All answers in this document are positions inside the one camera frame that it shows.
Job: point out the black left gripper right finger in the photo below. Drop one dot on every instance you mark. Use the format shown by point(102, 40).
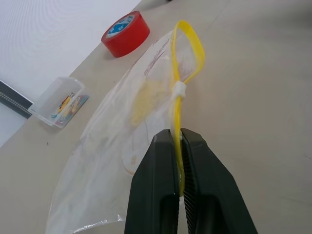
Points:
point(214, 185)

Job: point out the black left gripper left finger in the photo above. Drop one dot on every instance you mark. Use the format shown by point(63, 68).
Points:
point(153, 185)

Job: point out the clear plastic zip bag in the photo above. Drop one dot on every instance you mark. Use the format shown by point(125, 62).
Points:
point(102, 146)

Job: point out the clear plastic box with clips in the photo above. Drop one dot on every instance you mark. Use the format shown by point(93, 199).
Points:
point(59, 102)

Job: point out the red tape roll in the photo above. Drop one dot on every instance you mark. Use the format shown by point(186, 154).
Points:
point(126, 34)

